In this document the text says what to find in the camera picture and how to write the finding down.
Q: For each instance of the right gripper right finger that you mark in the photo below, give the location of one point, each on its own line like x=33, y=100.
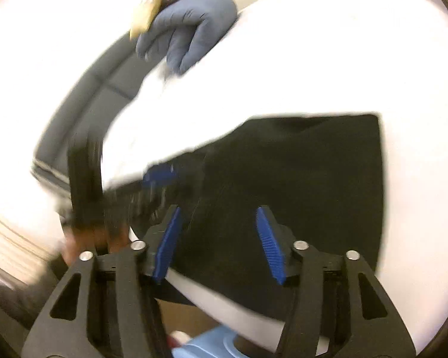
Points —
x=277, y=243

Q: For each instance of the black pants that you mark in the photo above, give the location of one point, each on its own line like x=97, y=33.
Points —
x=321, y=176

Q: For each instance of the light blue plastic stool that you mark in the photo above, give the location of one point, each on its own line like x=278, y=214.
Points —
x=219, y=342

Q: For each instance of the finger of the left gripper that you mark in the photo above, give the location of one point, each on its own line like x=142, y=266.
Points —
x=159, y=175

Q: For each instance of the dark grey sofa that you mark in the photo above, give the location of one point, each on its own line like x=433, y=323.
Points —
x=106, y=88

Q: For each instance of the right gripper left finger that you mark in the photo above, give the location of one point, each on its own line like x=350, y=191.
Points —
x=161, y=241

